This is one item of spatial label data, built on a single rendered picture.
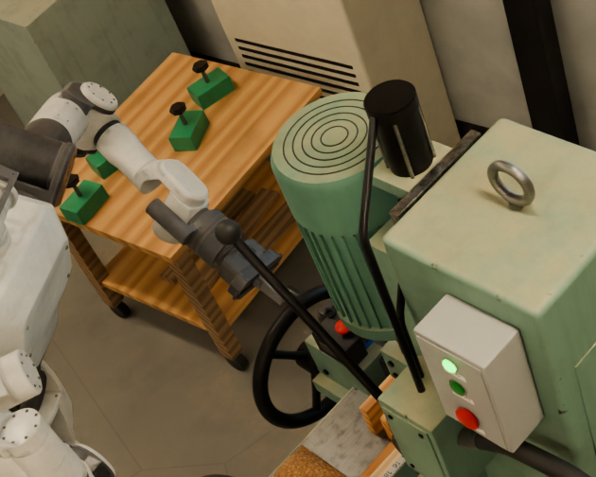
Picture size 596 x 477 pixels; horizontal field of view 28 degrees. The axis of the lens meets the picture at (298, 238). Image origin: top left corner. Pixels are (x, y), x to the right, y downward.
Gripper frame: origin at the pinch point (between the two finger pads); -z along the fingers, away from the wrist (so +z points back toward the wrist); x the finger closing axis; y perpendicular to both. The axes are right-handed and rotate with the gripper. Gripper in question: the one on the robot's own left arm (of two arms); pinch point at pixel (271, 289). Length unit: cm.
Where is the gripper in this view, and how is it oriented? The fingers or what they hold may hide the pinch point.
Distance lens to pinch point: 214.4
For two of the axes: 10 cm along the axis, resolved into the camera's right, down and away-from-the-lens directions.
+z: -7.4, -6.4, 2.2
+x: -6.2, 5.1, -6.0
